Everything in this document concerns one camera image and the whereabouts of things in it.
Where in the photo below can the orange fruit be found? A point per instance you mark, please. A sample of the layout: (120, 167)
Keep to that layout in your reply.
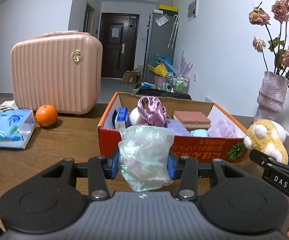
(46, 115)

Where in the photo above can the purple feather decoration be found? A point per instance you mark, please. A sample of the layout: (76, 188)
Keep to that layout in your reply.
(185, 66)

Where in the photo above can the purple fluffy towel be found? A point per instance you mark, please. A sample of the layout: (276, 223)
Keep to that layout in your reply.
(222, 129)

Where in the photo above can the pink ribbed suitcase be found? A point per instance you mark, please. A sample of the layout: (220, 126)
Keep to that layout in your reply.
(62, 69)

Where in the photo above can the blue tissue pack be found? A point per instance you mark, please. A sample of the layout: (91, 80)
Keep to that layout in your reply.
(16, 128)

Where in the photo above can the light blue soft toy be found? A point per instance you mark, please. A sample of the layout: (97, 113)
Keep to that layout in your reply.
(200, 133)

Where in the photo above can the yellow bag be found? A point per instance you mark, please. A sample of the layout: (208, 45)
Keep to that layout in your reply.
(158, 69)

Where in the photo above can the pink satin scrunchie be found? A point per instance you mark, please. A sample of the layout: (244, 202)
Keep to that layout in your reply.
(152, 111)

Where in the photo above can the pink bucket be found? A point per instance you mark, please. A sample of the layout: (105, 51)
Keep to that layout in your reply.
(159, 81)

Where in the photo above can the wire rack with bottles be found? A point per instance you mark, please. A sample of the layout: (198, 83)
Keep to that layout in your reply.
(176, 84)

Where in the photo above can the grey refrigerator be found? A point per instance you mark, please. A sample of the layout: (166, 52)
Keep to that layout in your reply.
(159, 30)

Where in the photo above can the yellow white plush toy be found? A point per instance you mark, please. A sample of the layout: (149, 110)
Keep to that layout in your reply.
(267, 137)

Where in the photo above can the pink layered sponge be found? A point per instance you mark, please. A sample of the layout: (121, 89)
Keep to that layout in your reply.
(192, 120)

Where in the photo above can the iridescent plastic bag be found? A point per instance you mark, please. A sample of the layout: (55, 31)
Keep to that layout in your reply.
(143, 156)

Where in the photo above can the orange cardboard box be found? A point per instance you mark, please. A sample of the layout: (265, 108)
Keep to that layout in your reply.
(202, 149)

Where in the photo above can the yellow box on refrigerator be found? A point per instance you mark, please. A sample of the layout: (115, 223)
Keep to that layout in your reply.
(169, 8)

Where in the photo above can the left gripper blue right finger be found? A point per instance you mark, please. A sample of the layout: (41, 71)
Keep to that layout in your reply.
(173, 166)

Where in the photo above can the dark brown entrance door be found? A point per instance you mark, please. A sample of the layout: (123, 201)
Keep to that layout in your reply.
(118, 35)

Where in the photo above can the dried pink roses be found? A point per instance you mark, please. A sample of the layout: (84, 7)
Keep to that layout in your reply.
(277, 45)

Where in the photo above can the purple textured vase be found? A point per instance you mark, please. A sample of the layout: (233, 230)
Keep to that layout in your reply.
(271, 96)

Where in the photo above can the blue handkerchief packet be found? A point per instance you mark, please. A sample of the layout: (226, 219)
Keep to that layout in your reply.
(121, 118)

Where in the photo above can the white umbrella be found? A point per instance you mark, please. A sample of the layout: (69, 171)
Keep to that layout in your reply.
(174, 32)

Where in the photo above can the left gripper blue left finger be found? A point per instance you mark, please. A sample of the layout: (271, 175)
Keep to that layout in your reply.
(112, 165)

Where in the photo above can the brown cardboard box on floor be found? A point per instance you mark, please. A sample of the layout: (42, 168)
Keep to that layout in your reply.
(132, 78)

